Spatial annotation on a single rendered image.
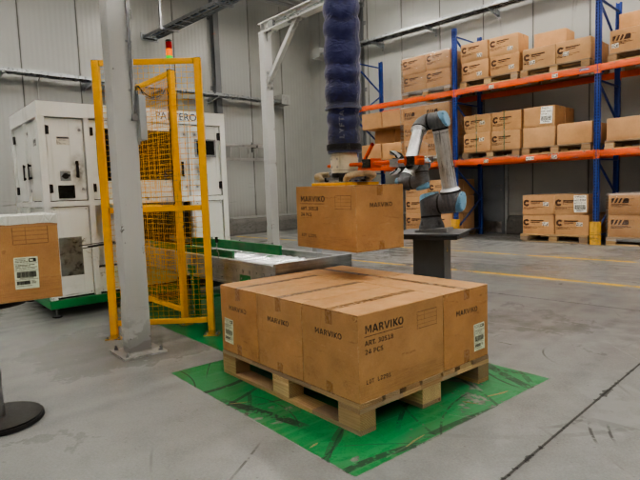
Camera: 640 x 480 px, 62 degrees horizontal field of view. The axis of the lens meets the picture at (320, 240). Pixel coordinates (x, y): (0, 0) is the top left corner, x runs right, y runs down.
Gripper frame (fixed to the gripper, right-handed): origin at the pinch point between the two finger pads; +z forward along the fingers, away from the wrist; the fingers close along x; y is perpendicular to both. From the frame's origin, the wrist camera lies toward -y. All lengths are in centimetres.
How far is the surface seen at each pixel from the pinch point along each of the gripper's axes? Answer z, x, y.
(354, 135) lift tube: 13.3, 18.0, 17.6
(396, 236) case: -0.3, -46.1, -3.8
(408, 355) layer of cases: 60, -95, -65
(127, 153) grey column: 118, 13, 129
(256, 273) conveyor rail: 50, -72, 83
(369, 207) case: 22.8, -26.5, -3.5
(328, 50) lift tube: 25, 71, 27
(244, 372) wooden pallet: 89, -122, 38
